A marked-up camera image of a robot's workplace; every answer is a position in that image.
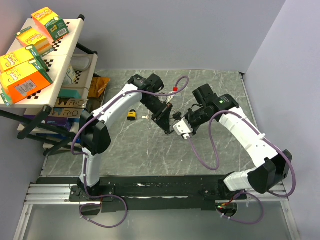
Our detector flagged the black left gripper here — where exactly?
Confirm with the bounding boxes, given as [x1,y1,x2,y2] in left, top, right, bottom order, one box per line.
[140,95,173,134]

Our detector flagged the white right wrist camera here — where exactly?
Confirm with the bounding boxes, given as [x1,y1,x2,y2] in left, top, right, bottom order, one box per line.
[173,117,195,140]

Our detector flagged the orange snack bag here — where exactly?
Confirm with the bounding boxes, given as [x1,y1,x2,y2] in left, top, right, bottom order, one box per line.
[88,77,111,99]

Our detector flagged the orange sponge box top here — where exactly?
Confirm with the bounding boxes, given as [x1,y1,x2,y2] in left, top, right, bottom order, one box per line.
[31,7,70,42]

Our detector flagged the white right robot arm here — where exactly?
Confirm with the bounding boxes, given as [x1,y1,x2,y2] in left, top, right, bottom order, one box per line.
[175,84,294,199]

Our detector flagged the yellow sponge box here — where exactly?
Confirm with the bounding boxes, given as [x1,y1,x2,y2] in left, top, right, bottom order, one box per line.
[0,44,49,73]

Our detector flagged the yellow sponge pack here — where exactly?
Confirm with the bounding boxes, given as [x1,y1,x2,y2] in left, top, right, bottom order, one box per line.
[15,26,54,56]

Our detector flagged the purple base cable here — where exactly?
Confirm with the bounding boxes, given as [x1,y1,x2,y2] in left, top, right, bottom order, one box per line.
[79,193,131,230]

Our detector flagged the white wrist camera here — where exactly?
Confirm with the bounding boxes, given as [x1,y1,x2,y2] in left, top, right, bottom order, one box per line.
[173,117,195,140]
[165,86,182,103]

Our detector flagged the white folding shelf rack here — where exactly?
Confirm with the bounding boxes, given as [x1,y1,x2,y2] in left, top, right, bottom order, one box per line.
[0,14,98,155]

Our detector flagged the yellow padlock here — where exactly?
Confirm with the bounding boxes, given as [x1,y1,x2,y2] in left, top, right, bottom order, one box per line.
[127,109,137,121]

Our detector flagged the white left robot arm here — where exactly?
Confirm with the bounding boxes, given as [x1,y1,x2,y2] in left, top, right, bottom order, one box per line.
[77,74,173,201]

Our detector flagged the large orange sponge box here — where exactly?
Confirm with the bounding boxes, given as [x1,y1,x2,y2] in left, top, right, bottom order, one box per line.
[0,58,53,106]

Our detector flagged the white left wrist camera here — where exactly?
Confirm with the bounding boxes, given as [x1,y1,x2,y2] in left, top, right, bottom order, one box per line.
[165,86,182,103]

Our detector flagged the aluminium frame rail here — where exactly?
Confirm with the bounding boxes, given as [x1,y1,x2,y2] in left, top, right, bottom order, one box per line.
[14,184,301,240]

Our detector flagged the black padlock keys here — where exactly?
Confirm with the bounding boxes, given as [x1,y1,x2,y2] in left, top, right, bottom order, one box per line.
[172,111,182,120]

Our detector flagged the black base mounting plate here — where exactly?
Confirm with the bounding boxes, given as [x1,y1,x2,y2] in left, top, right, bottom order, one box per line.
[69,175,237,213]

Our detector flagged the teal box on shelf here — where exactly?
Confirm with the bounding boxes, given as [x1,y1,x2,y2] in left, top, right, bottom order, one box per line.
[58,88,82,99]

